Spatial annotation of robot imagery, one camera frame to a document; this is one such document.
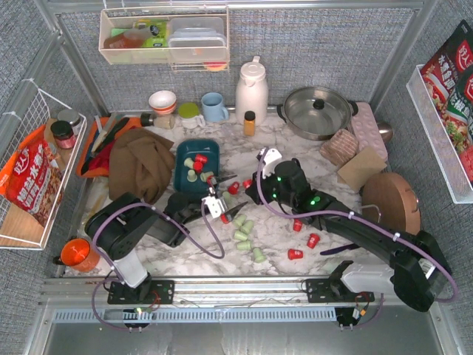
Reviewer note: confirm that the pepper grinder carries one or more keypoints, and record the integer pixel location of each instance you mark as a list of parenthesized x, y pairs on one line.
[(159, 121)]

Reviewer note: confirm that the striped pink cloth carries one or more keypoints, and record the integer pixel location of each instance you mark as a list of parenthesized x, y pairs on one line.
[(341, 148)]

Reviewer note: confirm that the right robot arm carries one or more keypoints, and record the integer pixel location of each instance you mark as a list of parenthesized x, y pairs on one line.
[(420, 269)]

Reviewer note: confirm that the white wire basket left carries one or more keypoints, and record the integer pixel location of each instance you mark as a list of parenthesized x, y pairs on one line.
[(20, 230)]

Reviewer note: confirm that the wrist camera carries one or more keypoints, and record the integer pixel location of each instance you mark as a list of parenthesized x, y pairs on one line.
[(269, 161), (215, 204)]

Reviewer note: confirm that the brown paper square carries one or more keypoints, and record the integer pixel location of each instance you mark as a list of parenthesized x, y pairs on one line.
[(356, 172)]

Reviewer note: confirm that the round wooden board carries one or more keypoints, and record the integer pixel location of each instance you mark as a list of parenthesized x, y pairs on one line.
[(388, 199)]

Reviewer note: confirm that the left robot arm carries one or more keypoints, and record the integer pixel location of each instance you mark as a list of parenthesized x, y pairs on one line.
[(117, 228)]

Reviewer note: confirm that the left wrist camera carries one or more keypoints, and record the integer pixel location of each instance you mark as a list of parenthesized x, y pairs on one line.
[(215, 204)]

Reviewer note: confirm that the orange tray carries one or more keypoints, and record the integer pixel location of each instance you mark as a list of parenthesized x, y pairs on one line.
[(106, 146)]

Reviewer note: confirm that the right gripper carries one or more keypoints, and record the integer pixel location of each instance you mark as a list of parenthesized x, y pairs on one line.
[(255, 186)]

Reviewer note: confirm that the red capsule right middle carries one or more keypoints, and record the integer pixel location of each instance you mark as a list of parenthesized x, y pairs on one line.
[(313, 240)]

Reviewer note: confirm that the pink egg tray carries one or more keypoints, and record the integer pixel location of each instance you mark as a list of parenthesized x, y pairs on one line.
[(364, 127)]

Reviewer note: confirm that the orange mug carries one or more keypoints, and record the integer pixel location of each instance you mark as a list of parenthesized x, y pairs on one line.
[(79, 255)]

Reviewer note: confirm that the green capsule lower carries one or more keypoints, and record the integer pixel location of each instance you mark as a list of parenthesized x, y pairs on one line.
[(244, 245)]

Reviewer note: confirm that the silver lidded jar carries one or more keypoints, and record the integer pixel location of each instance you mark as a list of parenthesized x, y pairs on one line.
[(72, 117)]

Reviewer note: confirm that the red capsule left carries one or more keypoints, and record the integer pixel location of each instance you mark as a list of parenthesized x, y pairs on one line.
[(224, 219)]

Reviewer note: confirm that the green capsule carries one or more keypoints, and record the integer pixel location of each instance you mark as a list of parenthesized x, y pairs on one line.
[(244, 245), (258, 255)]

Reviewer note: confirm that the red capsule far right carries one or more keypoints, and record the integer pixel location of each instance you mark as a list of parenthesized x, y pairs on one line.
[(297, 225)]

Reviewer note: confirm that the blue mug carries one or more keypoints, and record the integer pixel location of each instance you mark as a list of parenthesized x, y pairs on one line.
[(213, 107)]

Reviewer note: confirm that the red capsule right lower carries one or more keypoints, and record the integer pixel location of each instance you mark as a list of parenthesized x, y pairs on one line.
[(295, 254)]

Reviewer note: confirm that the clear plastic containers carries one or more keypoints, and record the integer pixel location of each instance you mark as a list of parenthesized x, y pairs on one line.
[(197, 39)]

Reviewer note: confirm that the green capsule bottom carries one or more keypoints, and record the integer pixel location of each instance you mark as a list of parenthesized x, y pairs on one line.
[(258, 255)]

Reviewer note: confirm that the green lid cup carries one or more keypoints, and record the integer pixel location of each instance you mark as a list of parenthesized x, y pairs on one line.
[(190, 115)]

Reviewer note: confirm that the red coffee capsule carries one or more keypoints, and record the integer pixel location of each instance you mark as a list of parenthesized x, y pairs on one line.
[(203, 159), (198, 167)]

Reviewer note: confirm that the steel pot with lid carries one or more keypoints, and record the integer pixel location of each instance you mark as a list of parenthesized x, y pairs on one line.
[(316, 113)]

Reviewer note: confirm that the purple spoon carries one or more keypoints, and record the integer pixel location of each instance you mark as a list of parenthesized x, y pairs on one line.
[(339, 249)]

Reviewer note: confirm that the white thermos jug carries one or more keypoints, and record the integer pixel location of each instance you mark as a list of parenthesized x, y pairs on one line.
[(252, 91)]

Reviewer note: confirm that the white orange bowl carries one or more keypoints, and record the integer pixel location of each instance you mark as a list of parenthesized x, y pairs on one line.
[(163, 102)]

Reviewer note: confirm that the silver ladle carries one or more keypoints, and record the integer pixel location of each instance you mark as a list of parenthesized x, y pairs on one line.
[(386, 131)]

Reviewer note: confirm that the red cloth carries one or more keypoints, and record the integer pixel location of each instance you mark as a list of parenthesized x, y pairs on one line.
[(99, 165)]

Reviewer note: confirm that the orange spice bottle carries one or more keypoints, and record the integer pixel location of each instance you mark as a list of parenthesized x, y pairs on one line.
[(249, 123)]

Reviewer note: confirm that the teal storage basket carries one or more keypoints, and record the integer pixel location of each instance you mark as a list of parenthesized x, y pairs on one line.
[(185, 178)]

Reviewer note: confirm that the white handled knife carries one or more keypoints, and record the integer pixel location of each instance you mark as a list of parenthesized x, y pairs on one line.
[(102, 134)]

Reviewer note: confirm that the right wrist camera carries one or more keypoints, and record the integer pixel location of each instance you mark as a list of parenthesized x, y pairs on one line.
[(269, 161)]

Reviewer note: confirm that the brown cloth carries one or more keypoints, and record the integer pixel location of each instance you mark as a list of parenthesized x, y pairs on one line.
[(141, 163)]

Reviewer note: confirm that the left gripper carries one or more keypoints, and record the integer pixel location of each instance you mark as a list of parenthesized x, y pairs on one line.
[(189, 209)]

